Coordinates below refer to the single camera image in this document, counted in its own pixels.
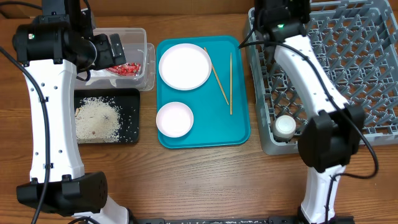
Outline teal serving tray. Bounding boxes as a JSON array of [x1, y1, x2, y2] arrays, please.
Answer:
[[156, 35, 251, 149]]

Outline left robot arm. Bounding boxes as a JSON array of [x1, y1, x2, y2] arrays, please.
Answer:
[[12, 0, 134, 223]]

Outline grey dishwasher rack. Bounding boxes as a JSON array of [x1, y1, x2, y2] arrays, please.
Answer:
[[243, 1, 397, 155]]

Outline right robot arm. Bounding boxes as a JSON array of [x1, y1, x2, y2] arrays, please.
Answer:
[[254, 0, 364, 223]]

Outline white napkin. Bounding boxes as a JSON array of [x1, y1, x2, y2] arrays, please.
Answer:
[[88, 70, 117, 88]]

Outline red snack wrapper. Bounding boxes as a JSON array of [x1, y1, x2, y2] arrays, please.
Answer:
[[106, 63, 141, 77]]

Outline white paper cup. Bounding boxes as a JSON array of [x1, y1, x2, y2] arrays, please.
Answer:
[[272, 115, 296, 142]]

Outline spilled rice pile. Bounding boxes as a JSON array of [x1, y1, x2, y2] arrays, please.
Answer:
[[74, 96, 139, 144]]

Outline pink bowl with rice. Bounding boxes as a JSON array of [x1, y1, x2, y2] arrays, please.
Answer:
[[156, 101, 194, 138]]

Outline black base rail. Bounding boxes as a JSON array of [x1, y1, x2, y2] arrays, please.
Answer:
[[136, 216, 355, 224]]

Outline clear plastic bin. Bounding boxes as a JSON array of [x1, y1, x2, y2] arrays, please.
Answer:
[[75, 28, 156, 91]]

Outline pink round plate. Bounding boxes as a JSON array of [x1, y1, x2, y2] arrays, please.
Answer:
[[159, 44, 212, 91]]

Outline black plastic tray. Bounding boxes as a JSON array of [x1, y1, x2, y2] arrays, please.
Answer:
[[73, 88, 141, 144]]

